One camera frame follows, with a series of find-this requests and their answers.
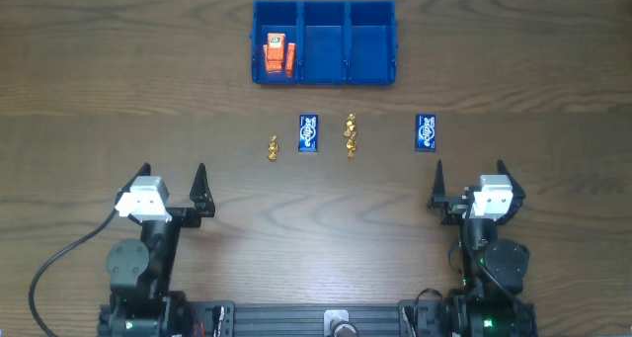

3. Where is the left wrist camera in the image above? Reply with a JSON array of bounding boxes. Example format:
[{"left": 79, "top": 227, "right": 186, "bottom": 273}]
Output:
[{"left": 114, "top": 175, "right": 173, "bottom": 223}]

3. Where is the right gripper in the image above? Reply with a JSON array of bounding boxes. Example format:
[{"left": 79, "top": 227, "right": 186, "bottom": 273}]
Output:
[{"left": 428, "top": 159, "right": 526, "bottom": 225}]

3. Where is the blue candy pack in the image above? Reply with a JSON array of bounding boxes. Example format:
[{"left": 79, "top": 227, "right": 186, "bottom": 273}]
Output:
[
  {"left": 297, "top": 114, "right": 320, "bottom": 154},
  {"left": 414, "top": 113, "right": 437, "bottom": 154}
]

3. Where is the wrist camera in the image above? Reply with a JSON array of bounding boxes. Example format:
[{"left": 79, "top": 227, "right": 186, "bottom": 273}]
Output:
[
  {"left": 466, "top": 174, "right": 514, "bottom": 218},
  {"left": 114, "top": 175, "right": 173, "bottom": 223}
]

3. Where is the mounting rail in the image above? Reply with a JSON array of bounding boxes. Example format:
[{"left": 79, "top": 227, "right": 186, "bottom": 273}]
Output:
[{"left": 98, "top": 300, "right": 538, "bottom": 337}]

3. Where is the orange candy box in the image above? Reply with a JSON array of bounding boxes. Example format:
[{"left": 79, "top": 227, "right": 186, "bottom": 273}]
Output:
[
  {"left": 285, "top": 42, "right": 297, "bottom": 78},
  {"left": 264, "top": 33, "right": 287, "bottom": 74}
]

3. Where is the blue tray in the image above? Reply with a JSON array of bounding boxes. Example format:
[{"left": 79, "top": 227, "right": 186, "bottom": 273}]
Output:
[{"left": 250, "top": 0, "right": 399, "bottom": 87}]

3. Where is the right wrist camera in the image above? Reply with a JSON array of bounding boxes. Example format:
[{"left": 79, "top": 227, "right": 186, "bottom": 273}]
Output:
[{"left": 466, "top": 174, "right": 514, "bottom": 218}]

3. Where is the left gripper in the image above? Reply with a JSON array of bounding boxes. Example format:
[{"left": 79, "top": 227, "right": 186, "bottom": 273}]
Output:
[{"left": 116, "top": 162, "right": 217, "bottom": 228}]

